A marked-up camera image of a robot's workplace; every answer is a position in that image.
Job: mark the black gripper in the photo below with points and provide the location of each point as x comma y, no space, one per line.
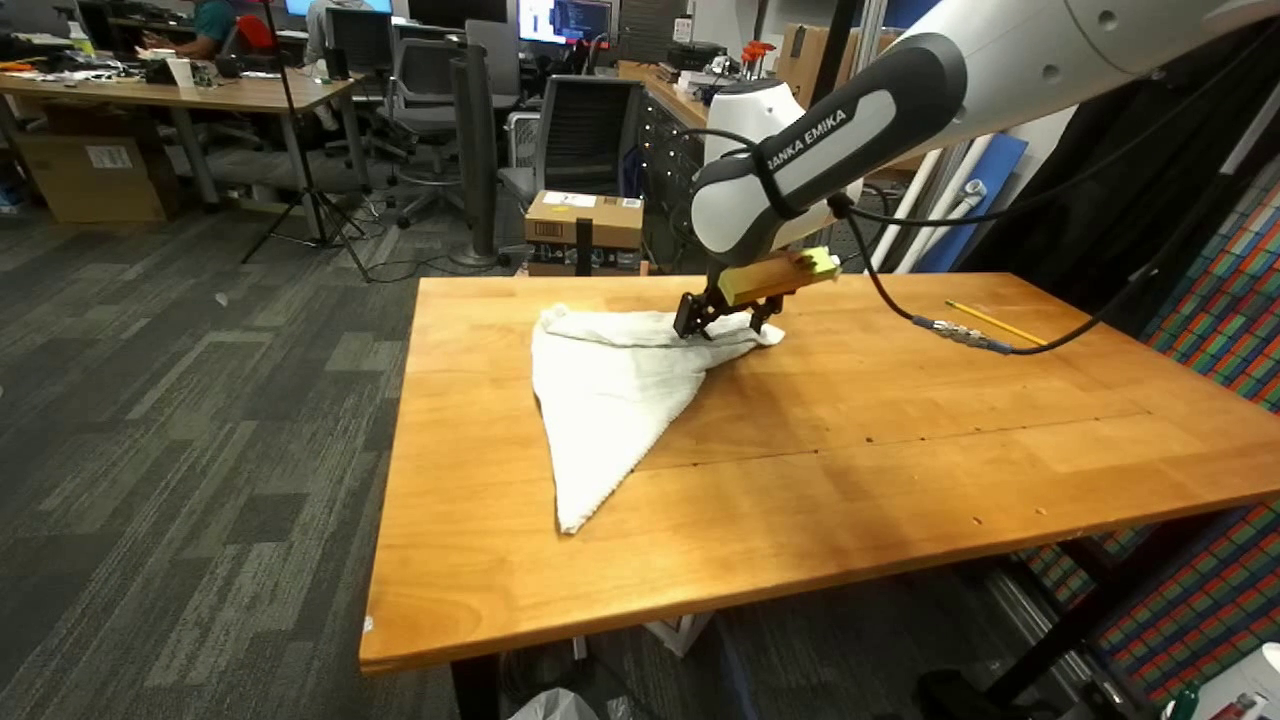
732,300

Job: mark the white cloth towel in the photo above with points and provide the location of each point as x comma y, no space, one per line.
606,403

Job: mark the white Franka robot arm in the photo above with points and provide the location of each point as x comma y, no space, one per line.
824,146

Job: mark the perforated metal cabinet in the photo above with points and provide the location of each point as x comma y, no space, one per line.
668,184

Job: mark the black vertical pole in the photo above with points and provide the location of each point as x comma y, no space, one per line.
581,244

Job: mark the white dome machine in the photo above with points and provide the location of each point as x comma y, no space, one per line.
753,115

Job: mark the yellow pencil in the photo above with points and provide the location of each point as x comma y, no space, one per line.
996,326

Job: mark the large brown cardboard box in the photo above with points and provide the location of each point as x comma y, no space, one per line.
806,62

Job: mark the blue board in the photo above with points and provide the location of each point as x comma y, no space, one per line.
980,203

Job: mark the grey office chair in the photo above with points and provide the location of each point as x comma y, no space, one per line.
427,92

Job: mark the black curtain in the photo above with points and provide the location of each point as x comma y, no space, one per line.
1106,203

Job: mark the white plastic bag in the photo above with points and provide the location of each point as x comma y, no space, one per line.
555,704

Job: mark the wooden table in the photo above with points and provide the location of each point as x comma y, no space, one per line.
476,685

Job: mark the black tripod stand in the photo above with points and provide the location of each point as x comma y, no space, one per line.
299,146

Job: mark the colourful striped panel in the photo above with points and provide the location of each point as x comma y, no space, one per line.
1200,603

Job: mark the long wooden desk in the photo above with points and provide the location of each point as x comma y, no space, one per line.
226,92

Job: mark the labelled cardboard box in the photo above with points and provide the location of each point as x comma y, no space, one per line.
94,181

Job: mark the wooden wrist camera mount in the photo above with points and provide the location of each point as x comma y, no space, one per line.
780,274

